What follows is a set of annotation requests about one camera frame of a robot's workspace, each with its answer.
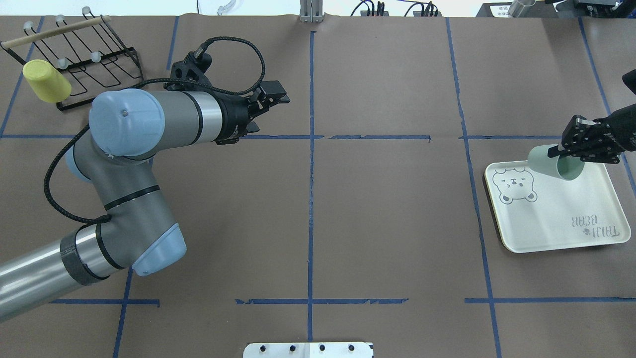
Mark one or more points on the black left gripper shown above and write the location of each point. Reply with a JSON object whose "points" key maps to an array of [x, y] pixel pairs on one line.
{"points": [[232, 121]]}

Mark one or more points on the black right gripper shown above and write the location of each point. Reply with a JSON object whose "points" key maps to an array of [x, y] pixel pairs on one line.
{"points": [[612, 132]]}

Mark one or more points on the green plastic cup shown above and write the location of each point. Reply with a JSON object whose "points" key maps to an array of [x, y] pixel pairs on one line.
{"points": [[547, 160]]}

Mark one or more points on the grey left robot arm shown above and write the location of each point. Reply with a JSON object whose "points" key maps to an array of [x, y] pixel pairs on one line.
{"points": [[126, 128]]}

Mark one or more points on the cream bear print tray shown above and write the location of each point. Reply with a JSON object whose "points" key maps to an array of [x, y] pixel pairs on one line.
{"points": [[535, 212]]}

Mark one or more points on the yellow plastic cup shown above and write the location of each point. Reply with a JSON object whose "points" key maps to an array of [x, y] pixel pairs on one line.
{"points": [[46, 81]]}

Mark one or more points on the long blue tape strip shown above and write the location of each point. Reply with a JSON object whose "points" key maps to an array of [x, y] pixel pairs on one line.
{"points": [[311, 219]]}

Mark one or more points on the silver metal cylinder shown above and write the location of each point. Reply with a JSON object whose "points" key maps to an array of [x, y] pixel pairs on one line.
{"points": [[520, 8]]}

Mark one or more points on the crossing blue tape strip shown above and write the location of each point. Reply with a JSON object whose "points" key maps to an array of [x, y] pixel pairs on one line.
{"points": [[251, 137]]}

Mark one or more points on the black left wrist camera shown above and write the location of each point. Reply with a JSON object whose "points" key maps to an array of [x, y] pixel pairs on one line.
{"points": [[191, 70]]}

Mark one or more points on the grey aluminium post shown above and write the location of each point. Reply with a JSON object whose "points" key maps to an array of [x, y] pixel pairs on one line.
{"points": [[311, 11]]}

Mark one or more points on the black wire cup rack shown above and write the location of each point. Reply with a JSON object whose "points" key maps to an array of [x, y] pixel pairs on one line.
{"points": [[88, 53]]}

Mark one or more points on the white metal base plate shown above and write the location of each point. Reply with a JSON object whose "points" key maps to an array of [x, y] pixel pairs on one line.
{"points": [[310, 350]]}

